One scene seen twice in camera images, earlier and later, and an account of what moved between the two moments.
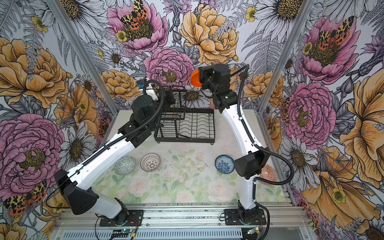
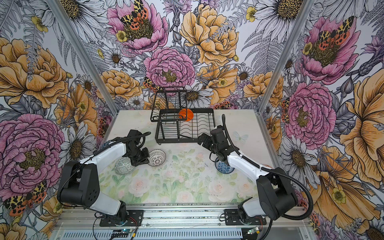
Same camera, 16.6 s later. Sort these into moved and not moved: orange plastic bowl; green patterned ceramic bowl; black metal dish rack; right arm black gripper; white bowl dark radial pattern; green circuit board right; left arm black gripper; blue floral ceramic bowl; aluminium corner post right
Moved: right arm black gripper; orange plastic bowl; white bowl dark radial pattern; left arm black gripper
Not moved: aluminium corner post right; blue floral ceramic bowl; green patterned ceramic bowl; green circuit board right; black metal dish rack
